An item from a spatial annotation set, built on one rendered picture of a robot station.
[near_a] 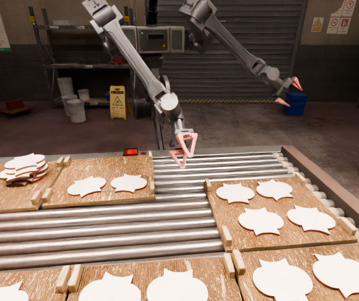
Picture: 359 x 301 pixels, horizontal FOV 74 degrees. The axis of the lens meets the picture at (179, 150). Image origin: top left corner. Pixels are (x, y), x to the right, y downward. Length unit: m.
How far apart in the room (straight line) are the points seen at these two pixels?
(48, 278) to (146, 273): 0.25
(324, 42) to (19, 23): 6.37
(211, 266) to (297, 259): 0.24
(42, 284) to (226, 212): 0.57
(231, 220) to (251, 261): 0.16
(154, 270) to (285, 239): 0.40
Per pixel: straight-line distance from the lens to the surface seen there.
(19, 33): 6.51
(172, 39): 1.62
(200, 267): 0.71
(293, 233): 0.86
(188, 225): 0.85
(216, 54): 5.58
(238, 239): 0.79
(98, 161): 1.22
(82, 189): 1.02
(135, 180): 1.01
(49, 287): 0.75
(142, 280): 0.69
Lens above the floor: 1.50
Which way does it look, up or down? 27 degrees down
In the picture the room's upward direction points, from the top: straight up
